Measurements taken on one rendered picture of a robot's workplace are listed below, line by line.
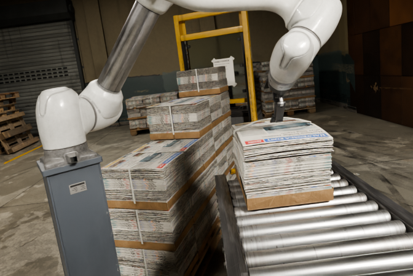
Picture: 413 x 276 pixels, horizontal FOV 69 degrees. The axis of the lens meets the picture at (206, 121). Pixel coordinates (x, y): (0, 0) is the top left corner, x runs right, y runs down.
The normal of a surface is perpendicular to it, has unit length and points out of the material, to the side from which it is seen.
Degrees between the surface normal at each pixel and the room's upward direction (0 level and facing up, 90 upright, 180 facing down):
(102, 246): 90
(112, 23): 90
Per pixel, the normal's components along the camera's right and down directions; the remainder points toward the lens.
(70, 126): 0.77, 0.03
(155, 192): -0.31, 0.20
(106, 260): 0.56, 0.07
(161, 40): 0.02, 0.17
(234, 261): -0.12, -0.98
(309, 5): -0.15, -0.34
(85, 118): 0.95, -0.05
